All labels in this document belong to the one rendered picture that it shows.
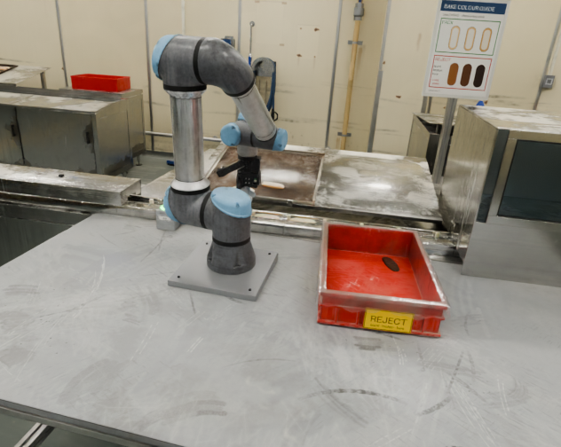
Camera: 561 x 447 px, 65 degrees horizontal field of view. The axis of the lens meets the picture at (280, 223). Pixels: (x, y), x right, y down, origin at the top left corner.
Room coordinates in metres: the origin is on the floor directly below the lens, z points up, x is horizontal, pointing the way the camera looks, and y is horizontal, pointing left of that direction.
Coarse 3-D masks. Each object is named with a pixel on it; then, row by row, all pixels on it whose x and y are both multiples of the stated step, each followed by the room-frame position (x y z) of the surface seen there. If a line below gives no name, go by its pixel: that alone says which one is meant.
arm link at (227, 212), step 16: (224, 192) 1.21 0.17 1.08; (240, 192) 1.23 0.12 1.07; (208, 208) 1.18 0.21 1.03; (224, 208) 1.16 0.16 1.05; (240, 208) 1.16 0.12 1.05; (208, 224) 1.18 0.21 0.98; (224, 224) 1.16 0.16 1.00; (240, 224) 1.17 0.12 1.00; (224, 240) 1.16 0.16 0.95; (240, 240) 1.17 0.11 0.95
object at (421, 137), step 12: (420, 120) 3.72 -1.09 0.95; (432, 120) 3.39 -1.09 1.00; (420, 132) 3.56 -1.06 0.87; (432, 132) 3.18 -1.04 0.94; (408, 144) 4.07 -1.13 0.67; (420, 144) 3.46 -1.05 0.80; (432, 144) 3.12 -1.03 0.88; (408, 156) 3.95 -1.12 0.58; (420, 156) 3.36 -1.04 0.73; (432, 156) 3.12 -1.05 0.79; (432, 168) 3.11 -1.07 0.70; (444, 168) 3.10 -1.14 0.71
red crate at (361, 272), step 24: (336, 264) 1.29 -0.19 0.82; (360, 264) 1.30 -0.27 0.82; (384, 264) 1.32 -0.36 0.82; (408, 264) 1.33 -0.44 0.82; (336, 288) 1.14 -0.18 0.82; (360, 288) 1.15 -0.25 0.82; (384, 288) 1.16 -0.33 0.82; (408, 288) 1.17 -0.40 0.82; (336, 312) 0.95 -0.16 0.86; (360, 312) 0.96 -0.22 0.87; (432, 336) 0.94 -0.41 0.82
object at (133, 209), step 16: (0, 192) 1.66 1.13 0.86; (80, 208) 1.61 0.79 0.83; (96, 208) 1.60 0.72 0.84; (112, 208) 1.59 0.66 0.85; (128, 208) 1.58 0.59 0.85; (144, 208) 1.58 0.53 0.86; (256, 224) 1.51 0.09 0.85; (272, 224) 1.51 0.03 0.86; (288, 224) 1.51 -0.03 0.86; (304, 224) 1.52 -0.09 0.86; (320, 224) 1.53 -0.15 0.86; (432, 240) 1.46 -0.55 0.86; (448, 240) 1.46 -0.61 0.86
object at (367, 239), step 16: (336, 224) 1.40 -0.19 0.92; (352, 224) 1.41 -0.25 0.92; (320, 240) 1.31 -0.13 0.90; (336, 240) 1.40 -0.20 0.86; (352, 240) 1.39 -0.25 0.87; (368, 240) 1.39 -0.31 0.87; (384, 240) 1.39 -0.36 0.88; (400, 240) 1.38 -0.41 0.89; (416, 240) 1.31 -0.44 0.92; (320, 256) 1.15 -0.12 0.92; (416, 256) 1.26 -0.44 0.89; (320, 272) 1.05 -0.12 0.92; (416, 272) 1.22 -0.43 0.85; (432, 272) 1.09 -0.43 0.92; (320, 288) 0.97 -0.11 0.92; (432, 288) 1.04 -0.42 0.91; (336, 304) 0.95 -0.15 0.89; (352, 304) 0.94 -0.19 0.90; (368, 304) 0.94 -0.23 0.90; (384, 304) 0.94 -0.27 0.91; (400, 304) 0.94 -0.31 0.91; (416, 304) 0.93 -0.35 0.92; (432, 304) 0.93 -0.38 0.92; (448, 304) 0.93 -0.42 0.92
